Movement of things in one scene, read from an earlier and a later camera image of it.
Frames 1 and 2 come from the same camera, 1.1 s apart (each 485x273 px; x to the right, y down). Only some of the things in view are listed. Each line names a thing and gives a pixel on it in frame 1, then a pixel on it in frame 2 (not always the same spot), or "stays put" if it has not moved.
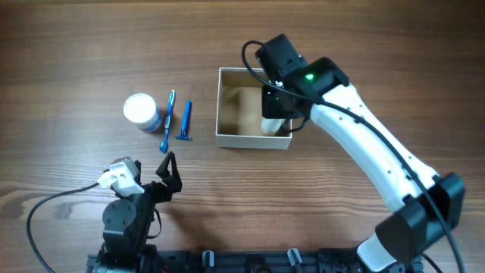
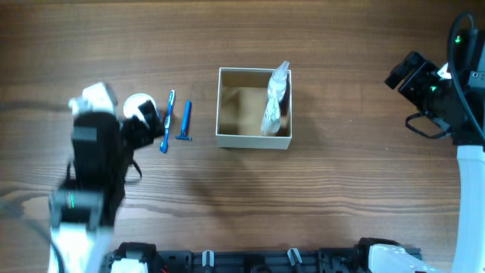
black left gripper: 172,181 → 134,126
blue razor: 183,136 stays put
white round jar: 141,109 stays put
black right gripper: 267,108 → 422,71
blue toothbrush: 164,144 stays put
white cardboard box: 239,117 stays put
